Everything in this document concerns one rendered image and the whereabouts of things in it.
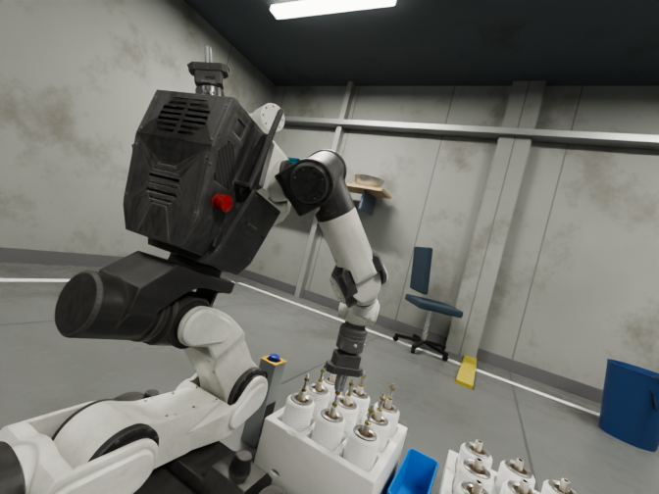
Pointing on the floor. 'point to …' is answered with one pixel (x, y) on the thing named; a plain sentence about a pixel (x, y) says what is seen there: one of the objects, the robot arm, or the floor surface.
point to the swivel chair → (421, 269)
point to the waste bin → (631, 405)
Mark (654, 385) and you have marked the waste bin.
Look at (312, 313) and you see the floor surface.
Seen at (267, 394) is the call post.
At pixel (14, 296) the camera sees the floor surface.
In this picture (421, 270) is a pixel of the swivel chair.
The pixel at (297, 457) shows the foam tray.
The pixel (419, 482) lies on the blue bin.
